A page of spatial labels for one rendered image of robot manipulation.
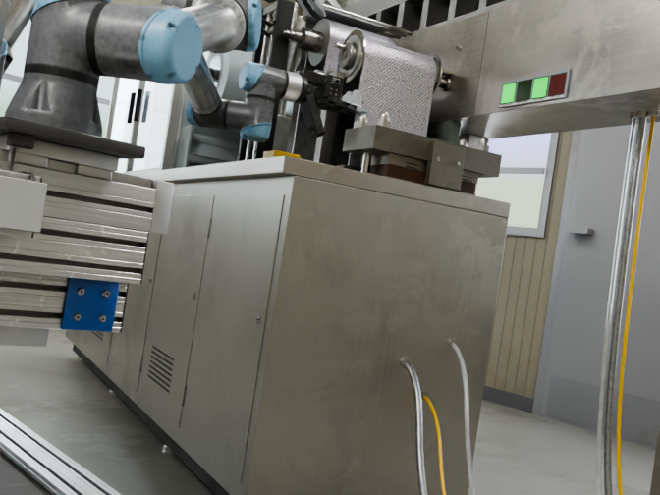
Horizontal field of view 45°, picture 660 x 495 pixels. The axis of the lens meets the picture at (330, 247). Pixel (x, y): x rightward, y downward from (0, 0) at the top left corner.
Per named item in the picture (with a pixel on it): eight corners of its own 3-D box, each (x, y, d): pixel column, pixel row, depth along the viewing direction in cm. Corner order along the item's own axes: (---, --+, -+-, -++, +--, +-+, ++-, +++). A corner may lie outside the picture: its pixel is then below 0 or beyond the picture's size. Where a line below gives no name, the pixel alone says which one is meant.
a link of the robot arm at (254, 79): (235, 94, 203) (240, 62, 203) (273, 104, 208) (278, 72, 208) (246, 90, 196) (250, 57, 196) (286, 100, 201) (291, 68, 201)
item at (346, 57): (337, 72, 221) (338, 47, 223) (343, 74, 222) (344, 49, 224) (350, 62, 215) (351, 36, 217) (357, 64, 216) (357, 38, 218)
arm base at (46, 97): (23, 121, 118) (32, 56, 118) (-11, 125, 129) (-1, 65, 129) (116, 142, 128) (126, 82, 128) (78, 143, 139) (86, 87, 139)
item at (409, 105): (352, 137, 215) (361, 70, 215) (422, 153, 226) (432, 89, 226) (353, 137, 215) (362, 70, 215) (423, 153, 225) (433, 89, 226)
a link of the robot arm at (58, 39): (46, 79, 135) (58, 0, 136) (120, 87, 133) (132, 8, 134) (8, 59, 123) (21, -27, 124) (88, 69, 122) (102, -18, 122)
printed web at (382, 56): (287, 182, 249) (311, 24, 250) (352, 194, 260) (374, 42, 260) (346, 179, 214) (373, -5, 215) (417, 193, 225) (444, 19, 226)
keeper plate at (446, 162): (423, 184, 202) (430, 141, 203) (455, 191, 207) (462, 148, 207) (429, 184, 200) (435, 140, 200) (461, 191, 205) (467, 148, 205)
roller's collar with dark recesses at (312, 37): (295, 50, 243) (298, 29, 243) (312, 54, 246) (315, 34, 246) (303, 46, 237) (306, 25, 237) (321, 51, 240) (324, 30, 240)
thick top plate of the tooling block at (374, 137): (342, 151, 209) (345, 129, 209) (463, 178, 228) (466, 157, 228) (372, 147, 195) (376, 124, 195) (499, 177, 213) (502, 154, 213)
